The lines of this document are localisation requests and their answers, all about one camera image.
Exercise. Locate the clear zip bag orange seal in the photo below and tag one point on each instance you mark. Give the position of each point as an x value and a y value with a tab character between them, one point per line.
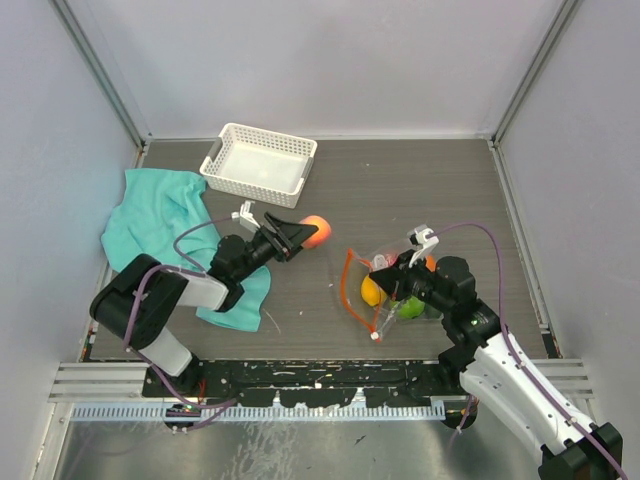
377	320

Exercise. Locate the fake peach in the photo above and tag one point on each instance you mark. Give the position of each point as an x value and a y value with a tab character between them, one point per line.
322	233

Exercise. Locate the white perforated plastic basket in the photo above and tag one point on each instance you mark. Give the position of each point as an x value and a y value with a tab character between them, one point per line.
259	164

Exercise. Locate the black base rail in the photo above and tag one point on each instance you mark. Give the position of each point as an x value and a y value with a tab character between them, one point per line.
315	384

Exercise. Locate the red fake apple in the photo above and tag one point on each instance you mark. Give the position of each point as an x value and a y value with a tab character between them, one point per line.
383	260

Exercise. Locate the yellow fake lemon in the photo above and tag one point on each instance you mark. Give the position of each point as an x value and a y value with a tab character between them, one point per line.
371	293

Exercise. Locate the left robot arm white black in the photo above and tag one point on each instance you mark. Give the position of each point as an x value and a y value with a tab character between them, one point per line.
137	304

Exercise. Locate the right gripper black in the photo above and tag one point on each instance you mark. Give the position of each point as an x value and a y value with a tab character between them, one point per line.
387	278

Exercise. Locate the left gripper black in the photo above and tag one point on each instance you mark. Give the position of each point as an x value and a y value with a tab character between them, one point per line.
282	249

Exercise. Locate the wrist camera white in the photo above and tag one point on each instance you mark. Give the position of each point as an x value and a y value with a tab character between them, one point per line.
424	240
245	218

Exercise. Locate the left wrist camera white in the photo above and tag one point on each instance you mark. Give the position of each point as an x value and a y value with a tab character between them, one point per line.
245	218

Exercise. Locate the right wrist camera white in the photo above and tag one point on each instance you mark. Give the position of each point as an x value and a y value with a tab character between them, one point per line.
424	240

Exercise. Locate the grey slotted cable duct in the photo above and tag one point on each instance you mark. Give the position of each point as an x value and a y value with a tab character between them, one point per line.
164	411

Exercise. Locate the teal cloth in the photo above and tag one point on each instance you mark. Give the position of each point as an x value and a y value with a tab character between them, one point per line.
158	206

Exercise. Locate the orange fake orange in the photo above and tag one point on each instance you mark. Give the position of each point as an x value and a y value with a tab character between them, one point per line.
430	263

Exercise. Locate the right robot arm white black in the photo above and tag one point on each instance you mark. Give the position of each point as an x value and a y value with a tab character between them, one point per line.
486	361

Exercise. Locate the green fake fruit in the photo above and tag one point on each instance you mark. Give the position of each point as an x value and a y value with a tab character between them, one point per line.
407	309

